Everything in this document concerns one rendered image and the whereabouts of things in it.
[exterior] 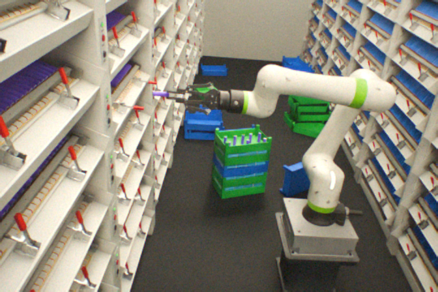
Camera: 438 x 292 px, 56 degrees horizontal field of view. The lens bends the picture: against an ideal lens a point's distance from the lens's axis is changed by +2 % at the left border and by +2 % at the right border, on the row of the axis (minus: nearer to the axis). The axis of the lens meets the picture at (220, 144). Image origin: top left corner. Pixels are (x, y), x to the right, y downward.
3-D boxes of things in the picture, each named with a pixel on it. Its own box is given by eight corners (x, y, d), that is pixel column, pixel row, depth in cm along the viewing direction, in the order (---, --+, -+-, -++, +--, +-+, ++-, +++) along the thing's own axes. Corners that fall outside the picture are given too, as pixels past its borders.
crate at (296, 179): (319, 184, 280) (310, 179, 285) (324, 159, 270) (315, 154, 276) (287, 197, 263) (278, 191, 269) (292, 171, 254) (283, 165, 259)
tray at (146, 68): (146, 83, 183) (154, 65, 179) (109, 147, 129) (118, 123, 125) (103, 64, 180) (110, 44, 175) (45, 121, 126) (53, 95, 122)
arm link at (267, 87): (345, 113, 159) (339, 94, 166) (358, 90, 150) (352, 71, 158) (253, 98, 154) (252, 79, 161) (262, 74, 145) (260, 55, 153)
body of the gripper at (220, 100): (230, 90, 156) (206, 88, 154) (227, 113, 158) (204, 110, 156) (227, 88, 163) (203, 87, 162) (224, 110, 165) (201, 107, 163)
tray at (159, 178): (168, 158, 282) (176, 143, 276) (152, 212, 228) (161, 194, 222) (141, 146, 278) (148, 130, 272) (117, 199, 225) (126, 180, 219)
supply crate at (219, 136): (257, 135, 268) (258, 124, 265) (270, 149, 252) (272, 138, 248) (214, 139, 259) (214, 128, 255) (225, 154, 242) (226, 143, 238)
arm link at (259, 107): (273, 124, 165) (269, 106, 172) (282, 102, 156) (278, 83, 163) (239, 122, 162) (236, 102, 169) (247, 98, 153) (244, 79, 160)
